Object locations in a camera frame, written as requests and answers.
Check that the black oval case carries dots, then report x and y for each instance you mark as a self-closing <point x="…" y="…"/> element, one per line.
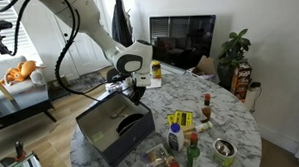
<point x="129" y="122"/>

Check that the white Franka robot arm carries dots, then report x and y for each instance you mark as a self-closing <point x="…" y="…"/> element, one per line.
<point x="87" y="15"/>

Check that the small white spice bottle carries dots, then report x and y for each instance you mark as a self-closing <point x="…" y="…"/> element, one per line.
<point x="203" y="126"/>

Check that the yellow packet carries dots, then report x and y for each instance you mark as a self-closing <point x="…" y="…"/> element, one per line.
<point x="170" y="120"/>
<point x="184" y="118"/>

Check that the white window blinds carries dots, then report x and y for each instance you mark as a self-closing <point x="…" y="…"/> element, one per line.
<point x="23" y="38"/>

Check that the green white striped rack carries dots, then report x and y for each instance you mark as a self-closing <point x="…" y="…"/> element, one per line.
<point x="29" y="166"/>

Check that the dark patterned rug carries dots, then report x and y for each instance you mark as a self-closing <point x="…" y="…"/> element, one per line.
<point x="87" y="81"/>

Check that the green potted plant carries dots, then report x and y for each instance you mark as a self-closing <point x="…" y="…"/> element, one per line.
<point x="233" y="49"/>

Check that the open tin can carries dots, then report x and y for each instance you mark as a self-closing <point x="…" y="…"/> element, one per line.
<point x="224" y="154"/>

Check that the dark jar yellow lid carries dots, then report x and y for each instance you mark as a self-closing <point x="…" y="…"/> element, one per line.
<point x="156" y="71"/>

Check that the black clamp knob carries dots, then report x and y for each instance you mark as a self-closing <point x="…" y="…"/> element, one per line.
<point x="19" y="149"/>

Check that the steel tumbler cup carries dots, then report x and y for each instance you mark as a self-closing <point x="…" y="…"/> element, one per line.
<point x="113" y="87"/>

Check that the dark blue cardboard box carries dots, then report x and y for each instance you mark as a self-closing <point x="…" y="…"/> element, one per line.
<point x="131" y="140"/>

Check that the small white box device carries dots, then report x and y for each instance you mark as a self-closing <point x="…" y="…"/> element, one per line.
<point x="250" y="100"/>

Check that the dark grey chair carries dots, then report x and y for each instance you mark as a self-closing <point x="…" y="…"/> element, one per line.
<point x="113" y="74"/>

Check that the black flat screen television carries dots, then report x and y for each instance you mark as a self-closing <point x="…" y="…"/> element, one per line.
<point x="184" y="42"/>

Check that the brown hot sauce bottle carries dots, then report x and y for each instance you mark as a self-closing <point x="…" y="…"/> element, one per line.
<point x="206" y="111"/>

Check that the clear plastic scoop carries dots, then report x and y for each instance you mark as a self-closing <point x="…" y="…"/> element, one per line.
<point x="140" y="166"/>

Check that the white bottle blue cap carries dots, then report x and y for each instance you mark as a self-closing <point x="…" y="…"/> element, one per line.
<point x="175" y="139"/>

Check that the clear plastic bag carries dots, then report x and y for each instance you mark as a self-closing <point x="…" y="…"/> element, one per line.
<point x="155" y="155"/>

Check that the small jar red cap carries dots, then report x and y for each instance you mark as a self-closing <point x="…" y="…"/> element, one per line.
<point x="173" y="166"/>

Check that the small wooden piece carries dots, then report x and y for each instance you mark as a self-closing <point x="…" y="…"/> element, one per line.
<point x="188" y="135"/>

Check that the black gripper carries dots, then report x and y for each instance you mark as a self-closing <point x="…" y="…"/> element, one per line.
<point x="138" y="91"/>

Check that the small brown floor box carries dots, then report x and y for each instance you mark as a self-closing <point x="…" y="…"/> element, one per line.
<point x="57" y="83"/>

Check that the orange game box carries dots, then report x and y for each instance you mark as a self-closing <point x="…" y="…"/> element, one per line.
<point x="241" y="80"/>

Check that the white television stand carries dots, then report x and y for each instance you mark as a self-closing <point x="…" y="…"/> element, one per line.
<point x="177" y="68"/>

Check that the white door with window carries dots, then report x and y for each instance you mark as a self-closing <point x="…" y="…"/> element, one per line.
<point x="88" y="59"/>

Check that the white paper sheet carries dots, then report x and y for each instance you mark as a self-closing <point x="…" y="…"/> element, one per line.
<point x="154" y="83"/>

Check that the open brown cardboard box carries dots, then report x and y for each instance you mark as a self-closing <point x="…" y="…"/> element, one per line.
<point x="205" y="65"/>

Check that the orange plush toy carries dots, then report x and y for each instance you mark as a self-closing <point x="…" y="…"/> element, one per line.
<point x="20" y="72"/>

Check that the grey sofa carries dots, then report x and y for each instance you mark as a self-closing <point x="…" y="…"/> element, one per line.
<point x="13" y="93"/>

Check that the green bottle red cap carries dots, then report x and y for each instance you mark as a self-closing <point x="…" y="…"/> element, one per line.
<point x="193" y="155"/>

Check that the black low table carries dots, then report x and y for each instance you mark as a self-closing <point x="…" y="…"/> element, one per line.
<point x="23" y="109"/>

